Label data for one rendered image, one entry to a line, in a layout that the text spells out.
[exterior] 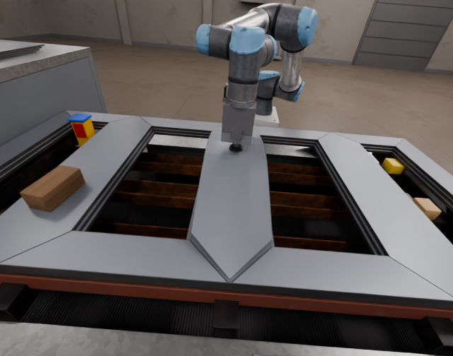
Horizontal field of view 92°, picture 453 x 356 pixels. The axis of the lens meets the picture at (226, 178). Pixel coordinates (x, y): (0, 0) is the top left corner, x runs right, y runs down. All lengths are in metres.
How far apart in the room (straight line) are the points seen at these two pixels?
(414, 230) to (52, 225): 0.87
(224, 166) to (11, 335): 0.54
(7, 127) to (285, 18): 1.07
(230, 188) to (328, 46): 9.30
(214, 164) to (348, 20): 9.37
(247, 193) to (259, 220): 0.08
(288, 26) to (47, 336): 1.09
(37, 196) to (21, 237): 0.09
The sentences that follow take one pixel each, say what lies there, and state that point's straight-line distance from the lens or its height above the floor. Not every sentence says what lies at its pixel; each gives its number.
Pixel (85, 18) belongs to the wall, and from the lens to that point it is 11.11.
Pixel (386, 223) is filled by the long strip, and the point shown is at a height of 0.85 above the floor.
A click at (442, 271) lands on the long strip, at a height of 0.85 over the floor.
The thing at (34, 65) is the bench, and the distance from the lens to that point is 1.23.
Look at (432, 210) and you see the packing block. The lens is 0.93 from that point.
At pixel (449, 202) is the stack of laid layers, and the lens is 0.99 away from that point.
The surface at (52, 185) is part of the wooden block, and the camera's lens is 0.67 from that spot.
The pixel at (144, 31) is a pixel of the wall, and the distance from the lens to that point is 10.12.
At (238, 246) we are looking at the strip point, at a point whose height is 0.86.
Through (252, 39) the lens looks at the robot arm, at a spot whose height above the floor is 1.21.
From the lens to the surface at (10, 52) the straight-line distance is 1.32.
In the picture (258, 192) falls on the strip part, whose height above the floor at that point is 0.90.
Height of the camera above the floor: 1.26
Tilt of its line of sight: 37 degrees down
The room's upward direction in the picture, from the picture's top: 5 degrees clockwise
